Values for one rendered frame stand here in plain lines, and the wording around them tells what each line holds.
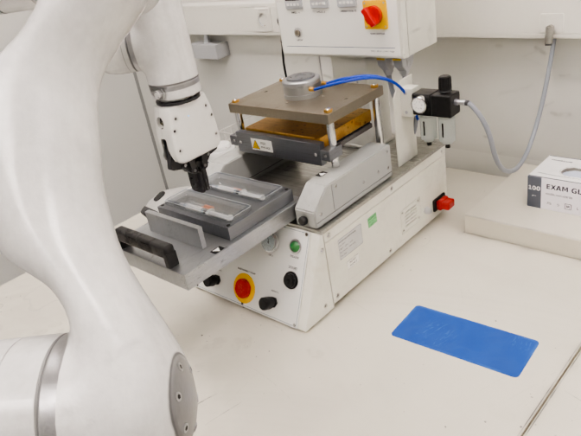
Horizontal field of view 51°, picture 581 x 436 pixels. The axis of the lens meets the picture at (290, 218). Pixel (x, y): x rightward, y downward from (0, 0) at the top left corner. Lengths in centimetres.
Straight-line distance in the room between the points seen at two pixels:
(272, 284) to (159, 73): 45
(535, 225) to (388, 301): 36
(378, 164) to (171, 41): 48
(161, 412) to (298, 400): 58
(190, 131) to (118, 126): 169
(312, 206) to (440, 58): 71
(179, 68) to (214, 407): 55
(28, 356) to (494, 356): 77
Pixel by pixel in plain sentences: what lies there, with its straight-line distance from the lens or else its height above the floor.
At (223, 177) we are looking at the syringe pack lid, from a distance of 120.
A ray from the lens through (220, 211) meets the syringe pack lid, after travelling 106.
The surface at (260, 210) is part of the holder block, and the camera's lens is 107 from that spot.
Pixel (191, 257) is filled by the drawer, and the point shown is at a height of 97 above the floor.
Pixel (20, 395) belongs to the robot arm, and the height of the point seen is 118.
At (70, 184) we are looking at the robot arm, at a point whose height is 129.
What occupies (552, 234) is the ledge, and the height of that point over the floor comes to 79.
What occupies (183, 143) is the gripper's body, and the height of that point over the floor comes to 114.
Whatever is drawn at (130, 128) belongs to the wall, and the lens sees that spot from 274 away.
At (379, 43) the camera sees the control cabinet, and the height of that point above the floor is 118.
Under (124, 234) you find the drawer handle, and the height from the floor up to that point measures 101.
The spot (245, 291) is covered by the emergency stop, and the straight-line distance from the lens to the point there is 122.
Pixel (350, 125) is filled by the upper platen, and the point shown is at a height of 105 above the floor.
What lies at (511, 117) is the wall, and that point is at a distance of 162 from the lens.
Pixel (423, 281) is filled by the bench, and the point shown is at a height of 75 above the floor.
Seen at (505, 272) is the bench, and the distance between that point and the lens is 127.
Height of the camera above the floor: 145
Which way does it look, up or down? 27 degrees down
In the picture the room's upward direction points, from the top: 10 degrees counter-clockwise
